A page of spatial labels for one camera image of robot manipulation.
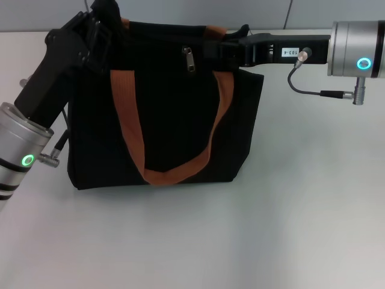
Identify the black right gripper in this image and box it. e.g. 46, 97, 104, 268
203, 33, 331, 67

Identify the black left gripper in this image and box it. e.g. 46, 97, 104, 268
14, 11, 114, 129

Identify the silver zipper pull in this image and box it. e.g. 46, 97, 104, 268
181, 45, 198, 75

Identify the black bag with brown handles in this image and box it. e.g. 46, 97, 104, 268
66, 0, 265, 191

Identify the left gripper cable with connector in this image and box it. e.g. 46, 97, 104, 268
19, 78, 70, 168

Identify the gripper cable with connector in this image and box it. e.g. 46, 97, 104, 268
288, 47, 366, 106
19, 78, 70, 168

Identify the right gripper cable with connector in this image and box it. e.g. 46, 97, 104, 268
288, 47, 366, 106

